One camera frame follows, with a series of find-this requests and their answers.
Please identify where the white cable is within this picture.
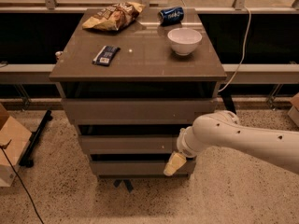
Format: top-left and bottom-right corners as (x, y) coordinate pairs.
(218, 7), (252, 94)

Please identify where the white bowl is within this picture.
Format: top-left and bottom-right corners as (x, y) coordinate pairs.
(167, 28), (203, 56)

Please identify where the black stand bar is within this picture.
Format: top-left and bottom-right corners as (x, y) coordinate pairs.
(19, 110), (52, 168)

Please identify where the grey bottom drawer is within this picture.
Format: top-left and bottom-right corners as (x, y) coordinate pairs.
(89, 157), (197, 177)

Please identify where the cardboard box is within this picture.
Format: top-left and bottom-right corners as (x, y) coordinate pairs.
(288, 92), (299, 127)
(0, 104), (32, 187)

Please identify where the black cable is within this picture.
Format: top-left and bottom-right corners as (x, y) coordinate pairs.
(0, 146), (46, 224)

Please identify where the chip bag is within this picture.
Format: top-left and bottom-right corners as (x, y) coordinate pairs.
(82, 2), (146, 31)

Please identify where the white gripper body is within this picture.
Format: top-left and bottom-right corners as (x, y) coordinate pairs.
(177, 127), (198, 158)

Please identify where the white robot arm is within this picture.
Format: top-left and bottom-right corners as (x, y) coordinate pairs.
(164, 110), (299, 176)

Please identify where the grey drawer cabinet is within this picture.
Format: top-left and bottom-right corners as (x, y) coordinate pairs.
(50, 8), (226, 179)

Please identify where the blue soda can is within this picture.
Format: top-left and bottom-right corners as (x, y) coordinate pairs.
(157, 7), (184, 25)

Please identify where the grey drawer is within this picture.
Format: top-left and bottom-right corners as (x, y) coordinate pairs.
(89, 157), (197, 177)
(62, 99), (217, 125)
(78, 135), (178, 154)

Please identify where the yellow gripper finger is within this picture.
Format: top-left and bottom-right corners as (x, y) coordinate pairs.
(164, 152), (186, 176)

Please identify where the cardboard box left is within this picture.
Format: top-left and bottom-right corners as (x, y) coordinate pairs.
(0, 104), (32, 187)

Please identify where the grey top drawer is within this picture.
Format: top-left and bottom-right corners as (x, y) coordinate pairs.
(62, 99), (217, 125)

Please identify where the blue snack bar wrapper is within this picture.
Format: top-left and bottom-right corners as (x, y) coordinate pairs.
(93, 46), (121, 66)

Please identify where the cardboard box right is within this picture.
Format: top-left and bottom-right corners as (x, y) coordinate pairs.
(288, 92), (299, 127)

